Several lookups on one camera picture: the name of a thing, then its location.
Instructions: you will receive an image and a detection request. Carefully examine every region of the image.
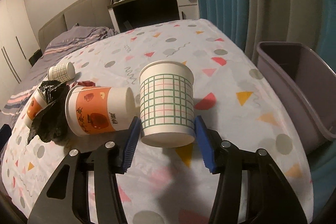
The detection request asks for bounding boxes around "white wardrobe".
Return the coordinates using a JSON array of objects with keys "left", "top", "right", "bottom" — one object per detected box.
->
[{"left": 0, "top": 0, "right": 39, "bottom": 107}]

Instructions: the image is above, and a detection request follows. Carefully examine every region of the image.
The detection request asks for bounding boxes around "bed with grey bedding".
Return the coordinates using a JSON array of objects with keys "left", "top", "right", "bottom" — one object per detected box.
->
[{"left": 1, "top": 25, "right": 119, "bottom": 127}]

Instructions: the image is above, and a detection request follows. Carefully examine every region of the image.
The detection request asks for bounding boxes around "grid paper cup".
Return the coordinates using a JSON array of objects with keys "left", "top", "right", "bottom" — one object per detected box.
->
[
  {"left": 47, "top": 62, "right": 76, "bottom": 83},
  {"left": 139, "top": 60, "right": 195, "bottom": 148}
]

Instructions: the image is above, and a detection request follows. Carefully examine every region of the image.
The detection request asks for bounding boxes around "grey upholstered headboard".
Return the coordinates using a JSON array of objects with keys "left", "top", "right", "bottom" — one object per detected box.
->
[{"left": 38, "top": 0, "right": 113, "bottom": 52}]

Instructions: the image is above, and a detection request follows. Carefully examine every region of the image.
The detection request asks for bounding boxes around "purple plastic trash bin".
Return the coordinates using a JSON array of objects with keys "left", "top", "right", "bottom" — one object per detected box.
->
[{"left": 257, "top": 42, "right": 335, "bottom": 153}]

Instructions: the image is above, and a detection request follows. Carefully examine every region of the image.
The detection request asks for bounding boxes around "black plastic bag front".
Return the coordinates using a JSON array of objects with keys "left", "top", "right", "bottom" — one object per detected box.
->
[{"left": 27, "top": 80, "right": 70, "bottom": 144}]

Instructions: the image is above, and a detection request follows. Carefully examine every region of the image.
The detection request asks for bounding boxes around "dark desk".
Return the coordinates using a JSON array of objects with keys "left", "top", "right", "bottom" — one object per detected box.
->
[{"left": 108, "top": 0, "right": 180, "bottom": 32}]

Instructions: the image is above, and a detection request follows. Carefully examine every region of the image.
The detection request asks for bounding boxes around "patterned white tablecloth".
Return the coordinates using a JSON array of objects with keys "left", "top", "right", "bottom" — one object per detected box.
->
[{"left": 1, "top": 19, "right": 314, "bottom": 223}]

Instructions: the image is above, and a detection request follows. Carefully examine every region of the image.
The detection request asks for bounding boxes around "blue grey curtain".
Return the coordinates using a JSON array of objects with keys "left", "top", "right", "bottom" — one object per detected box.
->
[{"left": 199, "top": 0, "right": 335, "bottom": 211}]

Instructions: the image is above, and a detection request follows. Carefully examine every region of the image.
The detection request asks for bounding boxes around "white drawer cabinet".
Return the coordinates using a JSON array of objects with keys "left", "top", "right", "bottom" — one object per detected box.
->
[{"left": 177, "top": 0, "right": 199, "bottom": 20}]

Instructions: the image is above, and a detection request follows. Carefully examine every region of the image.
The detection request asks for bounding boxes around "orange apple paper cup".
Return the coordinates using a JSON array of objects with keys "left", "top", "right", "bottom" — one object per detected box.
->
[{"left": 65, "top": 86, "right": 136, "bottom": 136}]

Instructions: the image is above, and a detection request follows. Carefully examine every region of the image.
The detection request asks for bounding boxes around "red white plastic bag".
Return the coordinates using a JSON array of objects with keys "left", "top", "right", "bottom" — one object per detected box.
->
[{"left": 71, "top": 81, "right": 96, "bottom": 88}]

